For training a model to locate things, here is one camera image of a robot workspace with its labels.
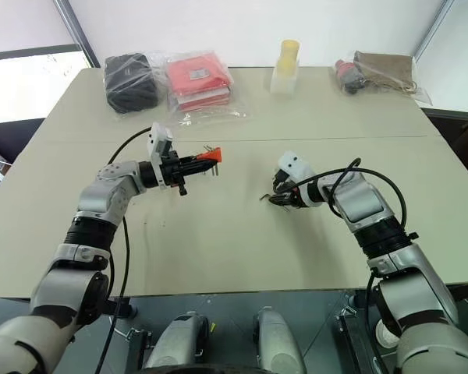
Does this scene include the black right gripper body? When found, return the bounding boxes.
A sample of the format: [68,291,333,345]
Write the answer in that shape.
[271,167,302,209]

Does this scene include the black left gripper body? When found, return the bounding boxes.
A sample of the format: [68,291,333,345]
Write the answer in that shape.
[159,149,190,196]

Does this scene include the orange hex key holder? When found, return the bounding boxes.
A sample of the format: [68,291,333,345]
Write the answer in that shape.
[197,146,224,164]

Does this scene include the red packs in clear bag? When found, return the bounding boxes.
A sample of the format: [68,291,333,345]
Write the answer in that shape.
[149,48,255,127]

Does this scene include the black bag in plastic wrap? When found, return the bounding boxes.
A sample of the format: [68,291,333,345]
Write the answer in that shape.
[103,51,161,115]

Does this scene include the yellow cup stack in bag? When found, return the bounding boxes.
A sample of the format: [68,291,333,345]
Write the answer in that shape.
[269,58,300,96]

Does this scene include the red and black item bagged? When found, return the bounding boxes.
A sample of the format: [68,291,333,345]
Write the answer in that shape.
[332,58,367,96]

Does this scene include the silver rounded robot leg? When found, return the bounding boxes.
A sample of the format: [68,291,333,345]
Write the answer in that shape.
[252,306,308,374]
[143,310,212,372]

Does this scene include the yellow cylinder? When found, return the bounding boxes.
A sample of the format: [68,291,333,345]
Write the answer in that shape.
[277,38,300,78]

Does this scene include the brown cloth pouch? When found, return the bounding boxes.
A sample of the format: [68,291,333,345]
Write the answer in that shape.
[352,50,424,96]

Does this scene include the white round roll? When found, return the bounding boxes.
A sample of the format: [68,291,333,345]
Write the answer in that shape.
[375,318,400,348]

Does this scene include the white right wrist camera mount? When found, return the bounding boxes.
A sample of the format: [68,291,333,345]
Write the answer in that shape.
[277,150,312,185]

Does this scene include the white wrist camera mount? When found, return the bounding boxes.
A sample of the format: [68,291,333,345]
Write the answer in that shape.
[147,122,175,189]
[277,150,312,185]

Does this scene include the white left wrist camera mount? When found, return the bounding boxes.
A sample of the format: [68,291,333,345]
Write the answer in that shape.
[147,122,175,189]

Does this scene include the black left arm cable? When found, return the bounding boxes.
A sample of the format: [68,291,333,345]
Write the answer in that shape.
[94,126,154,374]

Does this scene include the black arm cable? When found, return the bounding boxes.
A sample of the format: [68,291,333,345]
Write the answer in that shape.
[284,157,407,374]
[94,126,154,374]

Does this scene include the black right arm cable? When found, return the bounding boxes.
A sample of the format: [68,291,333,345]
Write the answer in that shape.
[284,157,407,374]

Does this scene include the metal bracket under table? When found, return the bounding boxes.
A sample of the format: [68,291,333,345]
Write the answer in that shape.
[334,305,375,374]
[124,328,151,369]

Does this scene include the grey metal frame post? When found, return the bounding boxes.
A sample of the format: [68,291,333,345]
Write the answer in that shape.
[410,0,455,63]
[53,0,100,70]

